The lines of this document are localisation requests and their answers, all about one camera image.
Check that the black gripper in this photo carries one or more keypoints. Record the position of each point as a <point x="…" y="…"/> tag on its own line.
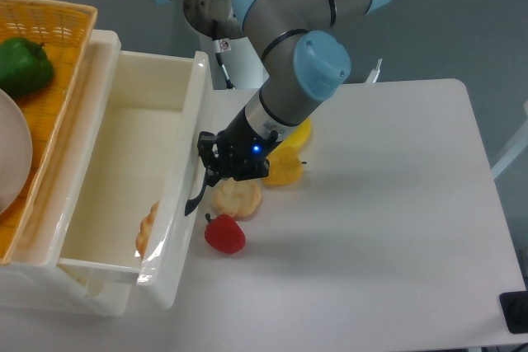
<point x="237" y="150"/>

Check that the white drawer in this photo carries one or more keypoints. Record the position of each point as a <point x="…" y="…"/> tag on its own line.
<point x="145" y="152"/>

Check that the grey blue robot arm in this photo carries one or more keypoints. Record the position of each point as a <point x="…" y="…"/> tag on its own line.
<point x="305" y="66"/>

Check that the white drawer cabinet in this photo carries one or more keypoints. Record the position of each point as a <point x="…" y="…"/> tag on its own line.
<point x="33" y="277"/>

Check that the beige bread roll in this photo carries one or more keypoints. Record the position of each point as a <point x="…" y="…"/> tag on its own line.
<point x="237" y="199"/>

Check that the yellow bell pepper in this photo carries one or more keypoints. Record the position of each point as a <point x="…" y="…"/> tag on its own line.
<point x="285" y="167"/>

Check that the yellow banana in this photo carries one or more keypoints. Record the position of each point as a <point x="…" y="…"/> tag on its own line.
<point x="299" y="137"/>

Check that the red bell pepper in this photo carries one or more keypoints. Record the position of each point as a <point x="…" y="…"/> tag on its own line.
<point x="223" y="234"/>

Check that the orange croissant bread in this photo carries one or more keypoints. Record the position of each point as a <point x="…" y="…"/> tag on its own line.
<point x="145" y="229"/>

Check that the orange wicker basket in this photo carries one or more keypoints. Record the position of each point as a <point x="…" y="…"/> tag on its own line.
<point x="64" y="28"/>

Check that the beige round plate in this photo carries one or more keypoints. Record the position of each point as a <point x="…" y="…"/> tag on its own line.
<point x="16" y="151"/>

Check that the green bell pepper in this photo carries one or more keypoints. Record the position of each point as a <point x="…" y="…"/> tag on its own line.
<point x="25" y="67"/>

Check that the black device at edge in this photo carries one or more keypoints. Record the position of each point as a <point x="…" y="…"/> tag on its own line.
<point x="514" y="308"/>

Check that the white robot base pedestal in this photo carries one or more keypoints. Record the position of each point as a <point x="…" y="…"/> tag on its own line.
<point x="233" y="61"/>

